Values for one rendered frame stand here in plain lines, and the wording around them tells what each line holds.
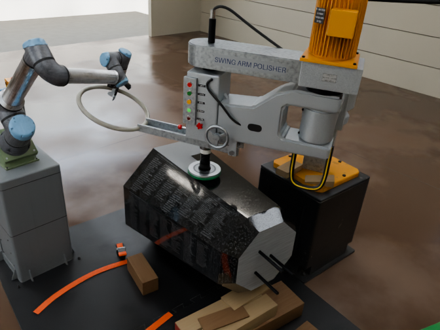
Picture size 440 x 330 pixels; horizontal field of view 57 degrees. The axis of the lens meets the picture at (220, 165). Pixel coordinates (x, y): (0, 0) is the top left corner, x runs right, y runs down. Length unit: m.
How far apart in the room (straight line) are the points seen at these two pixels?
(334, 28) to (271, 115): 0.57
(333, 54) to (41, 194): 2.05
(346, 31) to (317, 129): 0.54
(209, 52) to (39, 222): 1.68
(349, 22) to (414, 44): 6.38
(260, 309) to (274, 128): 1.14
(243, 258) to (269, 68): 1.07
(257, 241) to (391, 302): 1.36
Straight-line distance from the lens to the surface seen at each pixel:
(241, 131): 2.38
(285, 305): 2.92
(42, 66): 2.32
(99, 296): 3.12
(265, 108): 2.29
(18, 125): 2.76
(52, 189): 3.02
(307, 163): 3.11
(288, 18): 9.72
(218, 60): 2.28
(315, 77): 2.17
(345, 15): 2.05
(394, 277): 3.62
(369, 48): 8.75
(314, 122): 2.27
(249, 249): 2.39
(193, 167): 2.69
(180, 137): 2.59
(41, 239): 3.20
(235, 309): 2.69
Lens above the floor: 2.25
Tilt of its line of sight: 29 degrees down
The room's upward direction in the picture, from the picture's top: 4 degrees clockwise
